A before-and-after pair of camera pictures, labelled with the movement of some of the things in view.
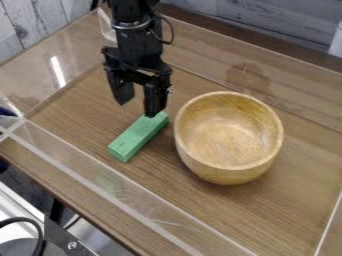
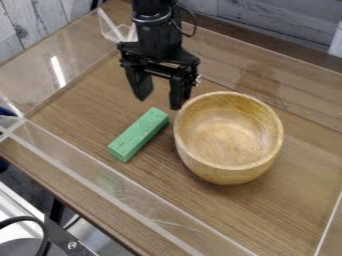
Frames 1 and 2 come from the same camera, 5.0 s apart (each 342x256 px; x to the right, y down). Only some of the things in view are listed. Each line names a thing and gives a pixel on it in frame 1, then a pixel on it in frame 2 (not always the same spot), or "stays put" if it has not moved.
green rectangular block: x=136 y=136 stays put
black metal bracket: x=58 y=236 stays put
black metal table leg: x=56 y=211 stays put
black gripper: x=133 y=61 -> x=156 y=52
